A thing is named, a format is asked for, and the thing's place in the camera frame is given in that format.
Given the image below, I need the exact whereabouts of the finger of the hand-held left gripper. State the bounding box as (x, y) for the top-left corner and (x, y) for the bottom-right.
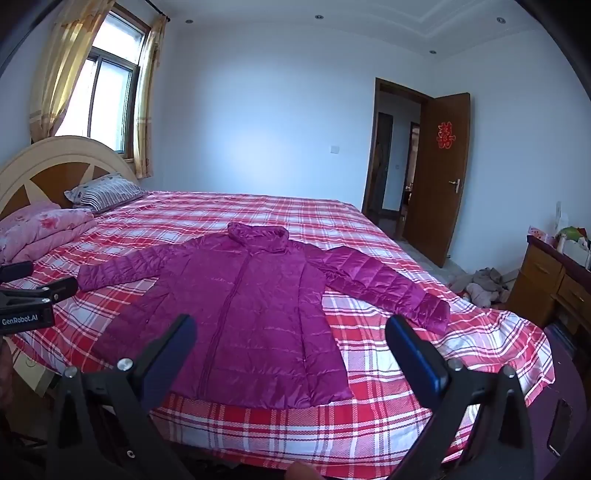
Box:
(0, 276), (78, 306)
(0, 261), (34, 281)

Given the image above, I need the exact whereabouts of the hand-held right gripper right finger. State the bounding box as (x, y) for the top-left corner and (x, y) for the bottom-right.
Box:
(385, 315), (536, 480)

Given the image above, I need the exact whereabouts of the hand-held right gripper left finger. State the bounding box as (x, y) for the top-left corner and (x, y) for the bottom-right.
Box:
(44, 314), (198, 480)

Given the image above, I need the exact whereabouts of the magenta down jacket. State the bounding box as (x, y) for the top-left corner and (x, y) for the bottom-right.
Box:
(78, 222), (451, 409)

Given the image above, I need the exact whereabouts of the pile of grey clothes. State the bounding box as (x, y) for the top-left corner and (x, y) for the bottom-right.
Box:
(450, 267), (511, 309)

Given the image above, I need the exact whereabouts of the person's right hand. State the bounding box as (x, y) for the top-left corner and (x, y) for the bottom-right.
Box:
(285, 462), (317, 480)

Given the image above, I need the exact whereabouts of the pink floral quilt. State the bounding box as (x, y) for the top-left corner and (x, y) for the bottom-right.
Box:
(0, 200), (99, 265)

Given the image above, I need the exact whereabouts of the striped pillow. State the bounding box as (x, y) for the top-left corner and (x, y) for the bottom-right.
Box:
(65, 173), (147, 214)

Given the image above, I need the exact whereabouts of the wooden sunburst headboard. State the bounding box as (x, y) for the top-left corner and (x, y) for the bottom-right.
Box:
(0, 135), (139, 222)

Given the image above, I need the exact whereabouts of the dark purple object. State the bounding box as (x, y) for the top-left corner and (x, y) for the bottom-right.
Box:
(531, 323), (591, 480)

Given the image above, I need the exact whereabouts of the wooden desk with drawers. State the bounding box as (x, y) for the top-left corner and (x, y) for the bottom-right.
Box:
(505, 235), (591, 334)

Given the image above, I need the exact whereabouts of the red plaid bed sheet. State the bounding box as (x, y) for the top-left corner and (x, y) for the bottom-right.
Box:
(9, 189), (555, 476)

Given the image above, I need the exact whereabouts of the brown wooden door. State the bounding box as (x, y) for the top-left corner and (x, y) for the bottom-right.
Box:
(403, 92), (472, 268)

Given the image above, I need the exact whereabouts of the window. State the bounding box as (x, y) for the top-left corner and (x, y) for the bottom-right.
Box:
(55, 11), (151, 160)

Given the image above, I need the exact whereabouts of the colourful desk clutter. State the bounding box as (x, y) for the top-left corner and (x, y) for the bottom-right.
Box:
(529, 217), (591, 269)

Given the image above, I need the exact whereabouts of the yellow curtain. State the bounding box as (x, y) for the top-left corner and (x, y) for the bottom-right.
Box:
(30, 0), (115, 141)
(133, 14), (168, 180)

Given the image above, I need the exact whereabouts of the black curtain rod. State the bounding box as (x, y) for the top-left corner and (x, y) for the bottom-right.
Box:
(111, 0), (171, 22)

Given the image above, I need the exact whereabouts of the brown door frame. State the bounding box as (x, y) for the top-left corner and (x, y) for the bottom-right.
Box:
(361, 78), (435, 241)

